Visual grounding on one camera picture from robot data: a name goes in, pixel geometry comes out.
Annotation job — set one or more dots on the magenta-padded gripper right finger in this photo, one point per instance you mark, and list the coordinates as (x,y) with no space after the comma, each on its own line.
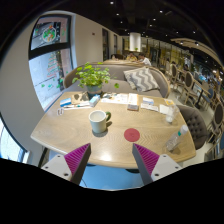
(146,158)

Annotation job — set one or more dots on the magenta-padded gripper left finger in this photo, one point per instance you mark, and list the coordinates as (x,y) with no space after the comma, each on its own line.
(78,156)

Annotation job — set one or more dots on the flat round red coaster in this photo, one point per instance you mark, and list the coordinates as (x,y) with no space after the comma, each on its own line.
(132,134)

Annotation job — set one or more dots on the small white tag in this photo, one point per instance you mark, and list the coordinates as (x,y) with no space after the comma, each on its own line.
(60,111)

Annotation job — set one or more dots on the clear plastic cup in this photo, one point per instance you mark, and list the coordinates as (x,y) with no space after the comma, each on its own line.
(172,114)

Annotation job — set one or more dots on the long white card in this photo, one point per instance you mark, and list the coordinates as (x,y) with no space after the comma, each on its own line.
(149,107)

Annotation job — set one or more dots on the white napkin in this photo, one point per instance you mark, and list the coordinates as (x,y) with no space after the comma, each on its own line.
(164,109)

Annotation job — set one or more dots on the small dark booklet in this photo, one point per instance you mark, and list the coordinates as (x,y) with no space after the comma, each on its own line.
(132,107)

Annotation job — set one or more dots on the blue card stand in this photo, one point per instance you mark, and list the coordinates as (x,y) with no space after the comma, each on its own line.
(65,102)

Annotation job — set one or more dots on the small blue-white card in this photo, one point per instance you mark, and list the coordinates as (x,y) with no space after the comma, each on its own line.
(148,100)

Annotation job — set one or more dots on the white tissue box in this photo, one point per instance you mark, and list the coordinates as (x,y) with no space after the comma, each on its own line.
(94,100)

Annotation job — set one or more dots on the grey tufted armchair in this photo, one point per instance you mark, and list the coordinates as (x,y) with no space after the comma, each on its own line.
(195,125)

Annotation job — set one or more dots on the yellow card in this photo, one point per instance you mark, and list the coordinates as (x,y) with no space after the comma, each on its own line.
(169,102)

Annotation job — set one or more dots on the tall white leaflet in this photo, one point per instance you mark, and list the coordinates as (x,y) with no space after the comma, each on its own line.
(133,99)

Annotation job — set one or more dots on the printed paper leaflet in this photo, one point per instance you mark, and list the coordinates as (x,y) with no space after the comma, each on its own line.
(115,98)

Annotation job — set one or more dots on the grey chevron cushion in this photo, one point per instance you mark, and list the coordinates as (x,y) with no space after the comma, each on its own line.
(141,79)

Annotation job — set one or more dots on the green potted plant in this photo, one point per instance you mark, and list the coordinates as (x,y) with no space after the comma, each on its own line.
(91,76)

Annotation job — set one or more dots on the group of dining chairs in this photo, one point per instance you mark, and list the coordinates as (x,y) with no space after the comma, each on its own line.
(200,90)

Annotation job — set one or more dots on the grey curved sofa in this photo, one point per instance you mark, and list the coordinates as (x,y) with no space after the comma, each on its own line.
(115,71)

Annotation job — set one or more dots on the person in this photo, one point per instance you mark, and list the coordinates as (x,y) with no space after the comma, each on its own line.
(131,57)
(145,60)

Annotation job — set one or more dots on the dark-framed window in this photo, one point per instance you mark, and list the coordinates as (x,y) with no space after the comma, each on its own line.
(50,60)

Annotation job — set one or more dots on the group of ceiling lights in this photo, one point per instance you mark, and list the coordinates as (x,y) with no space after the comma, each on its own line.
(160,11)

